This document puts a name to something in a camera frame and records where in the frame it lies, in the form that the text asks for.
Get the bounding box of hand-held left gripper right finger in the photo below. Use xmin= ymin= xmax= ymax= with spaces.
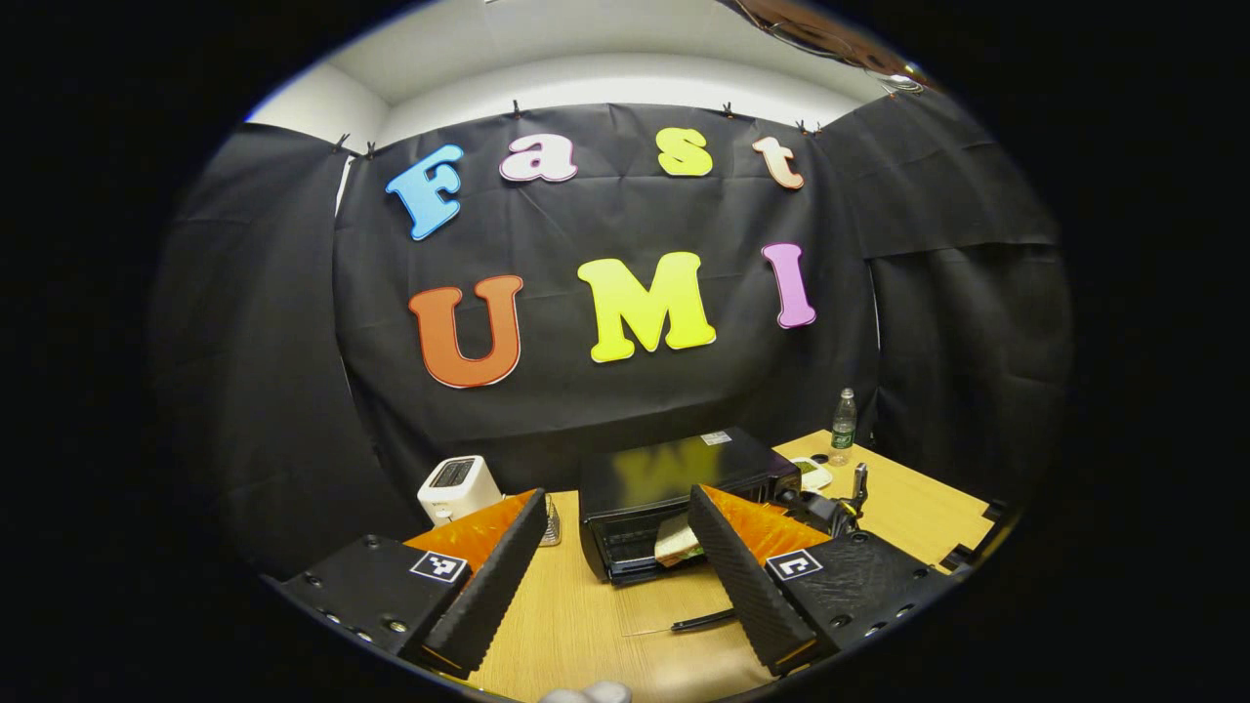
xmin=687 ymin=484 xmax=955 ymax=679

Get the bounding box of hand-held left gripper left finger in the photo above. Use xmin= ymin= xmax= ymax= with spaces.
xmin=264 ymin=488 xmax=551 ymax=682

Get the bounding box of sandwich with green lettuce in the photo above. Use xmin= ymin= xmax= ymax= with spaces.
xmin=652 ymin=516 xmax=708 ymax=568

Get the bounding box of black electric oven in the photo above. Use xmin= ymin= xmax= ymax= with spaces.
xmin=578 ymin=427 xmax=802 ymax=585

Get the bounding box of clear plastic water bottle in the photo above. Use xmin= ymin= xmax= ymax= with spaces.
xmin=830 ymin=388 xmax=858 ymax=467

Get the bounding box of white toaster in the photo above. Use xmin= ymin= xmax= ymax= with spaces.
xmin=417 ymin=455 xmax=504 ymax=528

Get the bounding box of black backdrop cloth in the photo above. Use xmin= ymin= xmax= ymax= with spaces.
xmin=146 ymin=93 xmax=1075 ymax=577

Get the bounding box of black handled knife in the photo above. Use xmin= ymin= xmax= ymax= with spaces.
xmin=622 ymin=607 xmax=739 ymax=638

